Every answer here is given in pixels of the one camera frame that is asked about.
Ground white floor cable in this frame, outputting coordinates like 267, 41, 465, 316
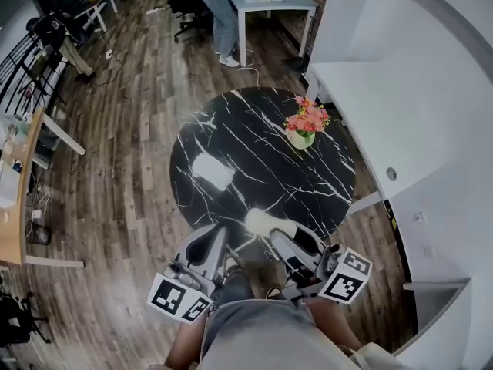
237, 47, 262, 89

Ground black swivel chair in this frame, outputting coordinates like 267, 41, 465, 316
0, 291, 51, 348

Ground person's beige sleeve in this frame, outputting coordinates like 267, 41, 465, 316
341, 341, 410, 370
148, 362, 202, 370

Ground small white table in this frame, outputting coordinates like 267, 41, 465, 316
72, 0, 119, 34

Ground person's blue jeans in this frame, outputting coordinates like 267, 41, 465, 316
222, 271, 254, 308

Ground white curved counter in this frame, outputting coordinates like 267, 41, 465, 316
394, 275, 493, 370

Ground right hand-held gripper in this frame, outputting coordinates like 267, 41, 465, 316
268, 227, 374, 308

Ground person's grey shirt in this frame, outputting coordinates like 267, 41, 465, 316
199, 298, 356, 370

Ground person's left shoe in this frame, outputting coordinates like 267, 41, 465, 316
224, 254, 243, 275

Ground person's beige right sleeve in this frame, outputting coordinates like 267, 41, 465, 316
341, 341, 410, 370

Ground black floor bin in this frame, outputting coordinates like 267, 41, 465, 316
29, 221, 53, 247

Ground black marble round table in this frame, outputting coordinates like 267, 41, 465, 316
169, 86, 357, 261

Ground black office chair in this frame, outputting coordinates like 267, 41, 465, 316
165, 0, 213, 44

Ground white paper stack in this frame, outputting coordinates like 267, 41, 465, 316
0, 160, 21, 208

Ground wooden desk with white legs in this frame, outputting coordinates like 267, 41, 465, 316
0, 108, 86, 269

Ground black metal railing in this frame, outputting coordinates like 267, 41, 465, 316
0, 32, 69, 115

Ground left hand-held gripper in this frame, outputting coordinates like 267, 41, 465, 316
147, 224, 230, 325

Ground cream pot of pink flowers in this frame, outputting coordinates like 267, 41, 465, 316
283, 95, 331, 150

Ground person's beige left sleeve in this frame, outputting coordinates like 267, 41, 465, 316
148, 362, 202, 370

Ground person's left forearm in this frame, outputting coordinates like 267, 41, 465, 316
165, 314, 211, 368

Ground person's right forearm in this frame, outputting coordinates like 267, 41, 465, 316
307, 297, 364, 352

